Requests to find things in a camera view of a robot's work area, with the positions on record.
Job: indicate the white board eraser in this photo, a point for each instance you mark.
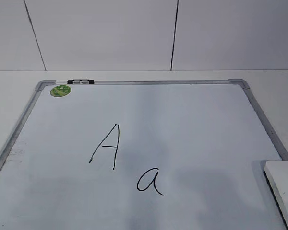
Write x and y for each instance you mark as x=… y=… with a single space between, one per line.
x=277 y=176

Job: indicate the black silver hanging clip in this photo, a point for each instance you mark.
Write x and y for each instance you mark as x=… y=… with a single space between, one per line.
x=80 y=81

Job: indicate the white board with grey frame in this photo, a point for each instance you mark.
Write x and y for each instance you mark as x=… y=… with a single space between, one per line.
x=141 y=155

